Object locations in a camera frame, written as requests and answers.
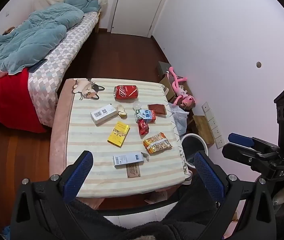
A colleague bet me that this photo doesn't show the blue white long box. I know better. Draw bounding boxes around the blue white long box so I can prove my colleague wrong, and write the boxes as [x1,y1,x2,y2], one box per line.
[113,152,149,168]

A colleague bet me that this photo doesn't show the white sneaker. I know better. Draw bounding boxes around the white sneaker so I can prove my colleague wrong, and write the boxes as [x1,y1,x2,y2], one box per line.
[182,165,194,185]

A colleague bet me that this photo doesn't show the blue pillow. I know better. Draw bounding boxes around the blue pillow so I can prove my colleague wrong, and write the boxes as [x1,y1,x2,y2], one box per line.
[63,0,101,13]

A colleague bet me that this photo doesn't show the white door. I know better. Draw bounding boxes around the white door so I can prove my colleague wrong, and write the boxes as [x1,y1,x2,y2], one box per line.
[111,0,171,38]

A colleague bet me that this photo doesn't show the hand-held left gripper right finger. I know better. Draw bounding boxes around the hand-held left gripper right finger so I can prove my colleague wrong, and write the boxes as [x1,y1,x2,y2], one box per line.
[193,151,277,240]

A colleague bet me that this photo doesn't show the small beige toy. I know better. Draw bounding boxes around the small beige toy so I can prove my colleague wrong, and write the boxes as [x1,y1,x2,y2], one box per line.
[117,104,128,118]

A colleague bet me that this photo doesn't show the brown foil packet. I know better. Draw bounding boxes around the brown foil packet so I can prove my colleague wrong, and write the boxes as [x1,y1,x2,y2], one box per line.
[148,104,167,116]

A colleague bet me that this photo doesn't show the white trash bin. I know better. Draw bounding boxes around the white trash bin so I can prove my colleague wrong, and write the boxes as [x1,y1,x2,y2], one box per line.
[181,133,209,170]

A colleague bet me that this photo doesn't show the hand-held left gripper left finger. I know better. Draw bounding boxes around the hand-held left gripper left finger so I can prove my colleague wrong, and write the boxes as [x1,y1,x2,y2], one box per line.
[10,150,94,240]

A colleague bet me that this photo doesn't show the red snack packet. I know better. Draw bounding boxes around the red snack packet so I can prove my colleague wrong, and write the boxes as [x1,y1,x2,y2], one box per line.
[137,119,149,136]

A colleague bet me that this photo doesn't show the orange snack packet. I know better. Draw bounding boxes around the orange snack packet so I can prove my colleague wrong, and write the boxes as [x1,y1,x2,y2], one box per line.
[143,132,172,155]

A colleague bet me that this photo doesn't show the wooden bed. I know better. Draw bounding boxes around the wooden bed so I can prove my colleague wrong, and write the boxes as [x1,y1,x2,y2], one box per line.
[0,0,107,133]

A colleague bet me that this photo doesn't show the red blanket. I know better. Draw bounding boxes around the red blanket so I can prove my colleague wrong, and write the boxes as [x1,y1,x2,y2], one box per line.
[0,67,48,133]

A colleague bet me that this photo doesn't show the white carton box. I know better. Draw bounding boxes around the white carton box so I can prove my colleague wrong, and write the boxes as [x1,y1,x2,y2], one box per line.
[90,104,118,125]

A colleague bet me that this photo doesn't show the striped cat print table blanket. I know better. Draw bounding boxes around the striped cat print table blanket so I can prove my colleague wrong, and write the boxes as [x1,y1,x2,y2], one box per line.
[49,78,186,202]

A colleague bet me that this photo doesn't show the checkered bed sheet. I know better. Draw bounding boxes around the checkered bed sheet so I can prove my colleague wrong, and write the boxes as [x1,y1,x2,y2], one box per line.
[28,12,100,128]

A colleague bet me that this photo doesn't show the brown card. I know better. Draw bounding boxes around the brown card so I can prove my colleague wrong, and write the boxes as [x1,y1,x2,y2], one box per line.
[127,164,141,178]

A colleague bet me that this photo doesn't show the wooden board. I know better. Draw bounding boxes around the wooden board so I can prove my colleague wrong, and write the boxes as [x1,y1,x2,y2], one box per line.
[193,115,215,145]

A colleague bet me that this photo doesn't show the translucent plastic bag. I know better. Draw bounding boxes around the translucent plastic bag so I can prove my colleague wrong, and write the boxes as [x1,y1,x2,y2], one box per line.
[168,104,190,138]

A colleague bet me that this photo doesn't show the yellow cigarette box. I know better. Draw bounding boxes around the yellow cigarette box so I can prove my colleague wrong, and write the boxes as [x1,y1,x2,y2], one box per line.
[107,121,130,147]

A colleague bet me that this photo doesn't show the blue quilt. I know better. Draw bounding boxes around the blue quilt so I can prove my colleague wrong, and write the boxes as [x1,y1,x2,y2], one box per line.
[0,4,85,75]

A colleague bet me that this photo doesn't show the pink plush toy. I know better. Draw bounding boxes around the pink plush toy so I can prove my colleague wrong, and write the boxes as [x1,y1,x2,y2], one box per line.
[167,67,196,110]

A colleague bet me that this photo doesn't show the red soda can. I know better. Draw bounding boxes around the red soda can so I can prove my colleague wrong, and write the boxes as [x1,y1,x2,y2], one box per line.
[114,85,139,100]

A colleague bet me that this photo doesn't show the dark smartphone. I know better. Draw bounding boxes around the dark smartphone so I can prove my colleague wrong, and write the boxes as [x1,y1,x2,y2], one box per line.
[28,58,48,73]

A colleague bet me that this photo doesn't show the cardboard box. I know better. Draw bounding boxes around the cardboard box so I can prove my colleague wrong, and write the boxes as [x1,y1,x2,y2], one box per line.
[159,75,195,103]

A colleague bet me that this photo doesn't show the grey-green box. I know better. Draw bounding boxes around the grey-green box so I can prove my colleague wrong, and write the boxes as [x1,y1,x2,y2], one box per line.
[157,61,170,77]

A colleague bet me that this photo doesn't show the person's dark fleece legs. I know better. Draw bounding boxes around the person's dark fleece legs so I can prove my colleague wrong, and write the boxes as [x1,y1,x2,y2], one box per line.
[65,174,245,240]

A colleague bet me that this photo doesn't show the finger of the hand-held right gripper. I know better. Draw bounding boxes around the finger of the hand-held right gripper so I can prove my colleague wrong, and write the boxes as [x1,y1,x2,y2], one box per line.
[222,142,276,173]
[228,133,280,155]

